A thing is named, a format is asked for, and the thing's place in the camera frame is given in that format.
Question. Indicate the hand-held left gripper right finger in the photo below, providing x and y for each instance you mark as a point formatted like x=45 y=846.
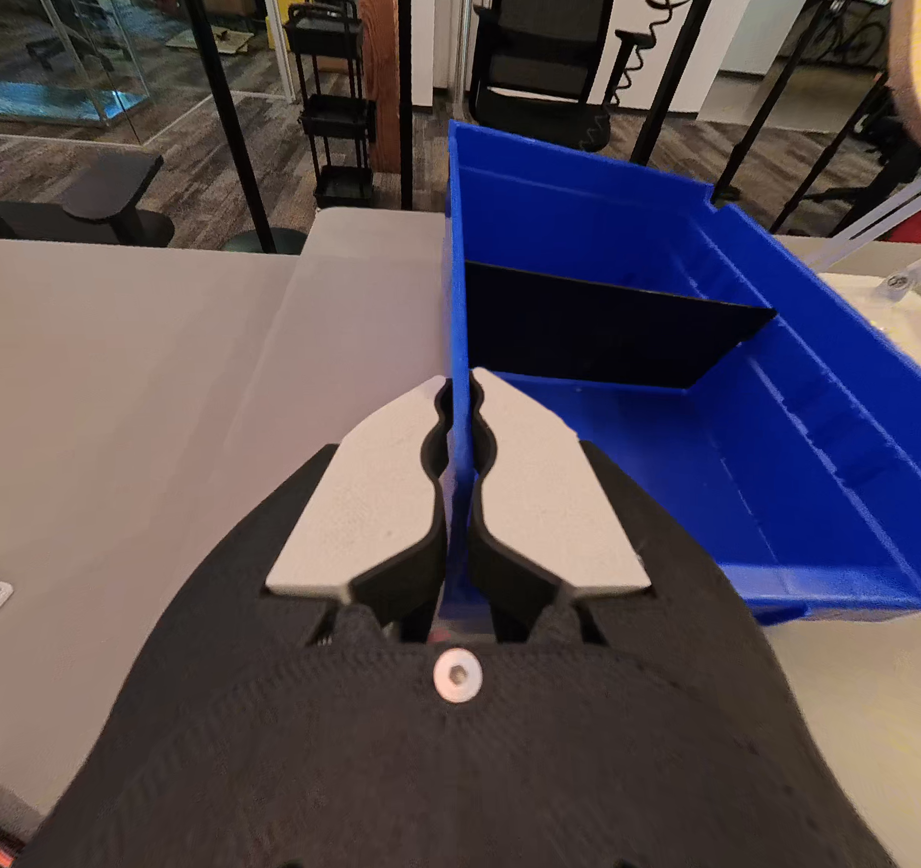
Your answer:
x=561 y=515

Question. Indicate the yellow floor sign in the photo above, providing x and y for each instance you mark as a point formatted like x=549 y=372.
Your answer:
x=291 y=11

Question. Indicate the black rolling cart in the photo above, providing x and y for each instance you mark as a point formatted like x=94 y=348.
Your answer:
x=338 y=116

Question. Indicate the black office chair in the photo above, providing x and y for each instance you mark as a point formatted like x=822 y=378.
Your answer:
x=547 y=40

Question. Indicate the wooden support post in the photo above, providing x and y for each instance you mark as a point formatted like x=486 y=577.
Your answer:
x=378 y=55

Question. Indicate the black panel on white stand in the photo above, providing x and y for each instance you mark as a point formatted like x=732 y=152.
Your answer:
x=863 y=738

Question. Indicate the black tripod legs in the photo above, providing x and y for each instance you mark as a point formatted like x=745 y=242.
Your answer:
x=691 y=40

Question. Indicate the black floor stand pole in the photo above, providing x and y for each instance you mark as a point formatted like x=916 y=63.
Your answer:
x=223 y=98

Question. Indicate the blue plastic bin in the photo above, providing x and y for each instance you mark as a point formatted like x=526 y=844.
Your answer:
x=791 y=450

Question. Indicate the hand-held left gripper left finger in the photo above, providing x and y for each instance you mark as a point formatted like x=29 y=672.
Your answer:
x=360 y=515

